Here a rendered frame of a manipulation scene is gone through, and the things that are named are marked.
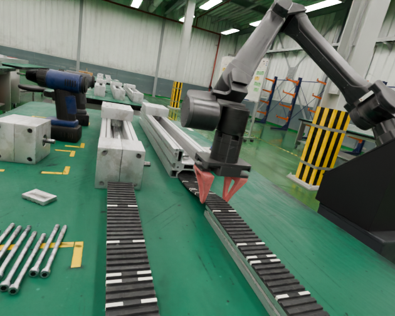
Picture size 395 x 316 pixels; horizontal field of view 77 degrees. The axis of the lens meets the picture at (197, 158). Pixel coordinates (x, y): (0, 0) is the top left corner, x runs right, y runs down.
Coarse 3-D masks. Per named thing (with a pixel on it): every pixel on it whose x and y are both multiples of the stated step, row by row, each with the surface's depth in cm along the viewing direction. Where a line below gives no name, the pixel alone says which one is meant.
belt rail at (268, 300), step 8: (208, 208) 51; (208, 216) 50; (216, 224) 48; (216, 232) 46; (224, 232) 44; (224, 240) 43; (232, 248) 41; (232, 256) 41; (240, 256) 38; (240, 264) 38; (248, 264) 36; (248, 272) 36; (248, 280) 36; (256, 280) 35; (256, 288) 34; (264, 288) 32; (264, 296) 32; (272, 296) 31; (264, 304) 32; (272, 304) 32; (272, 312) 31; (280, 312) 29
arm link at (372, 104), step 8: (360, 104) 70; (368, 104) 67; (376, 104) 65; (360, 112) 69; (368, 112) 68; (376, 112) 66; (384, 112) 65; (368, 120) 69; (376, 120) 68; (384, 120) 67
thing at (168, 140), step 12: (144, 120) 122; (156, 120) 106; (168, 120) 113; (156, 132) 96; (168, 132) 105; (180, 132) 91; (156, 144) 90; (168, 144) 74; (180, 144) 88; (192, 144) 76; (168, 156) 73; (180, 156) 70; (192, 156) 75; (168, 168) 72; (180, 168) 70; (192, 168) 71
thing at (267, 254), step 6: (246, 252) 37; (252, 252) 37; (258, 252) 38; (264, 252) 38; (270, 252) 38; (246, 258) 36; (252, 258) 36; (258, 258) 36; (264, 258) 37; (270, 258) 37; (276, 258) 37
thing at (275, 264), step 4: (260, 260) 36; (264, 260) 36; (268, 260) 36; (272, 260) 36; (276, 260) 36; (252, 264) 35; (256, 264) 35; (260, 264) 35; (264, 264) 36; (268, 264) 36; (272, 264) 36; (276, 264) 36; (280, 264) 36; (256, 268) 34; (260, 268) 34; (264, 268) 34; (268, 268) 35; (272, 268) 35; (276, 268) 35; (280, 268) 35
